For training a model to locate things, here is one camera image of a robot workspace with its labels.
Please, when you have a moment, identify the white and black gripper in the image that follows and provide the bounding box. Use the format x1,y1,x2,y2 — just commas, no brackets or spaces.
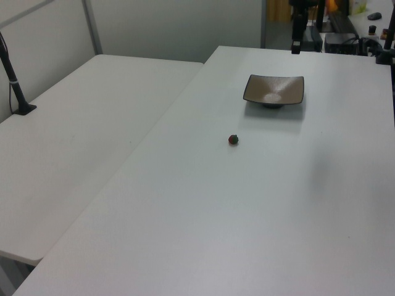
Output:
289,0,310,55

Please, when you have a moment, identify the square brown ceramic plate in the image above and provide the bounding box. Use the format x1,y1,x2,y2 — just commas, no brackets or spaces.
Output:
242,74,306,109

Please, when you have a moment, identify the black power adapter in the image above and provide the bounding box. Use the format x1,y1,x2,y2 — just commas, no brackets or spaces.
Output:
301,25,324,51

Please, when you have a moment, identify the brown wooden door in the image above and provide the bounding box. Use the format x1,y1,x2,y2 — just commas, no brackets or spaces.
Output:
267,0,293,23

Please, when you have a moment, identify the black electronics box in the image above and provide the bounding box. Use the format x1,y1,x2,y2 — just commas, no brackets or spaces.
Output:
323,31,361,55

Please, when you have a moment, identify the green and white box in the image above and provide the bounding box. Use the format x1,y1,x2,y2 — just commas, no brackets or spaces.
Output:
348,0,368,15

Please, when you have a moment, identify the black clamp stand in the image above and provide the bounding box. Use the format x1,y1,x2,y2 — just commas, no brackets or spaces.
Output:
374,0,395,65

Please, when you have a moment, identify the black vertical post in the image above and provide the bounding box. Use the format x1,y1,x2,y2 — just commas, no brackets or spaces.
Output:
315,0,326,32

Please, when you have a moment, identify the grey metal door frame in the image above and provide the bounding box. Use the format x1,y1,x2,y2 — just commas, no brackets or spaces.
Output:
260,0,268,49

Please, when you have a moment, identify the grey partition frame post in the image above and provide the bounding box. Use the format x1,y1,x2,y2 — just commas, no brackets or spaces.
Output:
81,0,104,57

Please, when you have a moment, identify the black camera stand pole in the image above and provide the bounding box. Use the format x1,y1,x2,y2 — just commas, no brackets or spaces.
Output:
0,30,38,117

